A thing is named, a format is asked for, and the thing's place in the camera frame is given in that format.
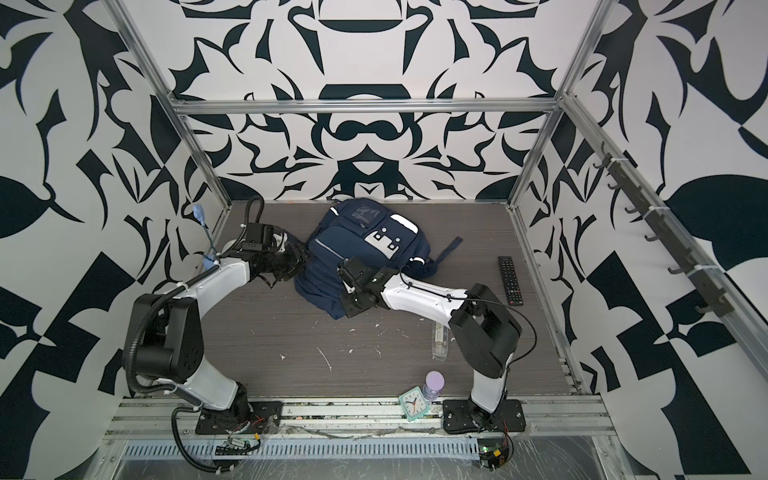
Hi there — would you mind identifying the small green alarm clock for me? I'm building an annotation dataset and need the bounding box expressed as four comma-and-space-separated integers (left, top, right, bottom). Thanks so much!
398, 386, 430, 422

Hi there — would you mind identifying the right circuit board green light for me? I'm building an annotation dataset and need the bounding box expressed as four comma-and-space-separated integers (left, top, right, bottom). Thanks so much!
479, 436, 514, 471

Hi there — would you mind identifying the clear plastic ruler case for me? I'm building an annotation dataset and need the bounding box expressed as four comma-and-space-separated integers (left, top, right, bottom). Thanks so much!
432, 323, 450, 361

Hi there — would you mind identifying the left small circuit board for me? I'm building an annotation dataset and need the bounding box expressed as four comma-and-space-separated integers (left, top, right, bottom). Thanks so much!
214, 435, 261, 457

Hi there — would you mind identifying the black tv remote control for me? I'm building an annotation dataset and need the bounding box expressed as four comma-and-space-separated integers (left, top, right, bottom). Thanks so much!
498, 256, 524, 306

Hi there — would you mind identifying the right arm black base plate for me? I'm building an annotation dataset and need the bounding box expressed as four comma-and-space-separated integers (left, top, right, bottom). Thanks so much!
442, 399, 527, 435

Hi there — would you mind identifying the wall mounted hook rail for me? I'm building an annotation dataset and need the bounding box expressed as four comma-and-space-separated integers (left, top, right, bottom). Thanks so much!
595, 150, 736, 318

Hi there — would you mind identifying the navy blue student backpack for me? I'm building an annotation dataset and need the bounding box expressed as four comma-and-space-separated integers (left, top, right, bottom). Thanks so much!
294, 198, 463, 320

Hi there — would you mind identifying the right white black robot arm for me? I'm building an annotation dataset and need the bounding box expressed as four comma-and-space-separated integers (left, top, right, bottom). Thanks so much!
337, 258, 523, 414

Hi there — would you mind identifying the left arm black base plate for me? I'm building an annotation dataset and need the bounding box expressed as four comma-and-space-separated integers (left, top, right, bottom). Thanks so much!
195, 401, 283, 436

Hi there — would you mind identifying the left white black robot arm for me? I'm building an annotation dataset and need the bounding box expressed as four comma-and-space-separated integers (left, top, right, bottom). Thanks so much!
122, 223, 309, 425

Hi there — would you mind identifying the purple lidded small bottle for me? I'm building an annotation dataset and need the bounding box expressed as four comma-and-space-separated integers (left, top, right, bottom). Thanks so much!
422, 370, 445, 401

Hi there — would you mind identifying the white perforated cable tray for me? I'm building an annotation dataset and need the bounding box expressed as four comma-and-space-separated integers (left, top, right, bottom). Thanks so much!
122, 436, 481, 462

